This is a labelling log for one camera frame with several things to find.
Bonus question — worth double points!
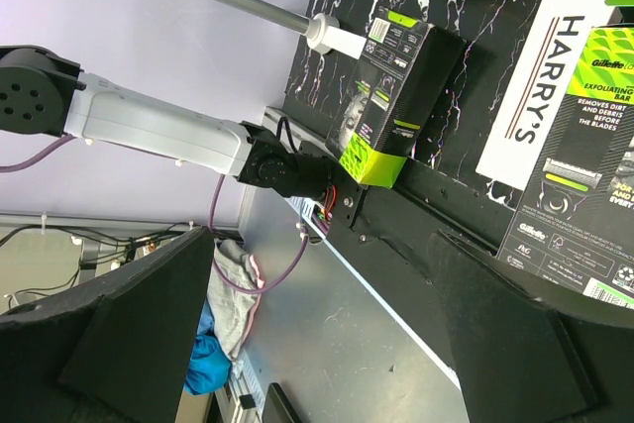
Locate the blue cloth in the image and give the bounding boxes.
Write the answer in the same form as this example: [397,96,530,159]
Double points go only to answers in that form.
[184,300,232,396]

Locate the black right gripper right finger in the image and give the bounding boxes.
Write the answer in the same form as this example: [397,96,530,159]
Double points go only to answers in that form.
[428,232,633,422]

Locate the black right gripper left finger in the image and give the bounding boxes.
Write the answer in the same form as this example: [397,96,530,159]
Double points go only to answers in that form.
[1,227,214,422]

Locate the green black Gillette box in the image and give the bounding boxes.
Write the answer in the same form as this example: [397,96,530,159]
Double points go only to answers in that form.
[497,0,633,308]
[328,7,466,188]

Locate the white Harry's box lettered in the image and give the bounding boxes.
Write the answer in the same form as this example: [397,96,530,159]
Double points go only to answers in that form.
[475,0,622,190]

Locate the grey pink cloth pile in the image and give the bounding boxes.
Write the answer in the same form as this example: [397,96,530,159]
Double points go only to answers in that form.
[207,240,264,362]

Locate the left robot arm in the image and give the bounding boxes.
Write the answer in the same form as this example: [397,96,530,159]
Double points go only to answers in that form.
[1,46,343,199]

